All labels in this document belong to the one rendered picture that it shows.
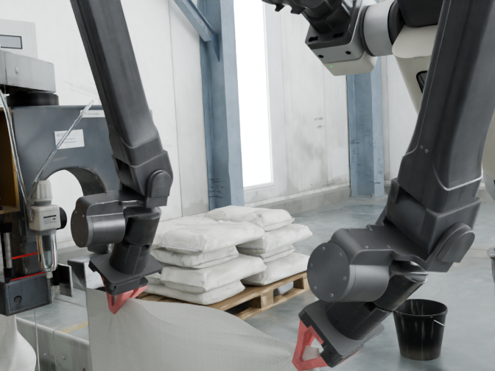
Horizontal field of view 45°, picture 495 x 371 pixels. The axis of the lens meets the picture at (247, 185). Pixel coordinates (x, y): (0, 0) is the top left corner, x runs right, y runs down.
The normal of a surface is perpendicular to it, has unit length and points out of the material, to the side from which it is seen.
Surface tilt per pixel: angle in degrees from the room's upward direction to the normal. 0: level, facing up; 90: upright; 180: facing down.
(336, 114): 90
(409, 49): 40
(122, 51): 103
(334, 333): 45
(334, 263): 77
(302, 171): 90
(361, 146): 90
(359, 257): 119
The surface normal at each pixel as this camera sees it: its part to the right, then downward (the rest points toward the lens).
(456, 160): 0.43, 0.43
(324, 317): 0.51, -0.69
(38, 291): 0.76, 0.03
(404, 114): -0.65, 0.11
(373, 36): -0.60, 0.41
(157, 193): 0.65, 0.29
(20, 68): 1.00, -0.05
